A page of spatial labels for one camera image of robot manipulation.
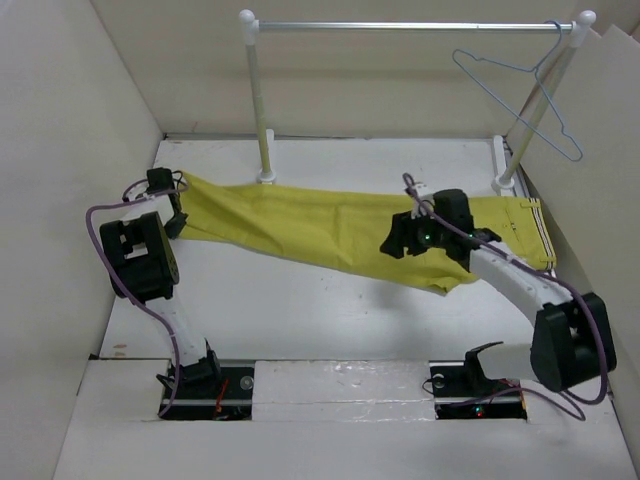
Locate yellow trousers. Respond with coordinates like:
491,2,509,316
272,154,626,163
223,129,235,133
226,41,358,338
180,173,557,293

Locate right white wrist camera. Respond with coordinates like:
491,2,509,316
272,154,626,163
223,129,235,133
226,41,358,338
406,182,434,219

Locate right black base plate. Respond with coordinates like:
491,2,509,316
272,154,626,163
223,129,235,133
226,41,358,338
422,361,527,420

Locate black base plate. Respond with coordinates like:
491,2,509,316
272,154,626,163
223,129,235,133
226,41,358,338
157,362,255,421
422,361,527,420

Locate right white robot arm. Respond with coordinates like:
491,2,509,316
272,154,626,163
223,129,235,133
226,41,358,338
380,183,617,394

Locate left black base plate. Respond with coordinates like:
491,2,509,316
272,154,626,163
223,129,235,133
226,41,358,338
157,362,255,421

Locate white and metal clothes rack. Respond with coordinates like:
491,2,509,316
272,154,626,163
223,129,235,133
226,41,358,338
236,7,597,195

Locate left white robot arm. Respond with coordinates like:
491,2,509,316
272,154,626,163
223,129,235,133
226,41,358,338
98,167,223,398

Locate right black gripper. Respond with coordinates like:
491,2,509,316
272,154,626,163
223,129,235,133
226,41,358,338
380,205,451,258

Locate blue wire hanger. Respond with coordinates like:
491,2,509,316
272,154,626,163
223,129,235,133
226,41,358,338
451,20,584,162

